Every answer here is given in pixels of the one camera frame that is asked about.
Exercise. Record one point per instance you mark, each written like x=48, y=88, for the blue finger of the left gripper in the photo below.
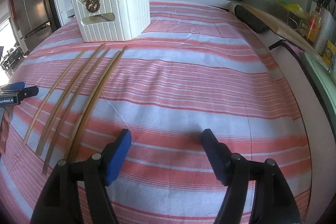
x=13, y=86
x=27, y=92

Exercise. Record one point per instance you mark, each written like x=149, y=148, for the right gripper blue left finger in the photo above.
x=59, y=200

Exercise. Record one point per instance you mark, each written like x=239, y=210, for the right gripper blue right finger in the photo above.
x=273, y=201

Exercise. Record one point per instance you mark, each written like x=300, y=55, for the silver refrigerator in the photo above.
x=33, y=19

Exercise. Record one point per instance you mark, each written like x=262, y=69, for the cream utensil holder box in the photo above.
x=111, y=20

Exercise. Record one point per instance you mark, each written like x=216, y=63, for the green tray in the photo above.
x=323, y=82

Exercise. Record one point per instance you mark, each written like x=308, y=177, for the pink striped tablecloth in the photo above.
x=194, y=67

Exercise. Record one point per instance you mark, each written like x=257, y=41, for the yellow snack packet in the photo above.
x=328, y=53

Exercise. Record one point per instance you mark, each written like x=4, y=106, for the orange sauce bottle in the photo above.
x=314, y=24

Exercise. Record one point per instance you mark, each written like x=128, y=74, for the wooden cutting board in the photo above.
x=283, y=30

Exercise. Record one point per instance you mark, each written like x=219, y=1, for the wire dish rack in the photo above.
x=296, y=17

